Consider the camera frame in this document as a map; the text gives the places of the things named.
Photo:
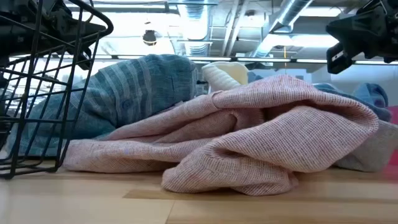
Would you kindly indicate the pink woven shirt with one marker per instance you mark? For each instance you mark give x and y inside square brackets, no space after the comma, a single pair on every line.
[248,140]

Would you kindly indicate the blue striped shirt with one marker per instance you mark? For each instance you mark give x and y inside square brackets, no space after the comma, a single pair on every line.
[130,90]

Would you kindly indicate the grey sock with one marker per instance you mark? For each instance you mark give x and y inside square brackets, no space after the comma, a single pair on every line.
[373,149]

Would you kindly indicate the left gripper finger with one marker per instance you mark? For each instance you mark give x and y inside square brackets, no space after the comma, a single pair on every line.
[90,31]

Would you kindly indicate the silver ventilation duct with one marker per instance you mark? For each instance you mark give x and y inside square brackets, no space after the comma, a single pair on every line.
[194,21]
[289,15]

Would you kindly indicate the blue sock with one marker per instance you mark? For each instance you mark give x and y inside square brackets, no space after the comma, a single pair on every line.
[377,112]

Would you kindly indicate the black ceiling dome camera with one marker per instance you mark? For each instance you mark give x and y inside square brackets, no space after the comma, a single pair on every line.
[149,37]

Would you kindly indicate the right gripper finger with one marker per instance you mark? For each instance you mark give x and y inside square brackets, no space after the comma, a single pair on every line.
[351,29]

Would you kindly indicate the red plastic bin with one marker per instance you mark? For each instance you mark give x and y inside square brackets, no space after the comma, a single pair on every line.
[394,113]

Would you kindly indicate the white cloth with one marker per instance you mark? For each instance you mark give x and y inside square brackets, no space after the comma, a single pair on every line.
[224,77]

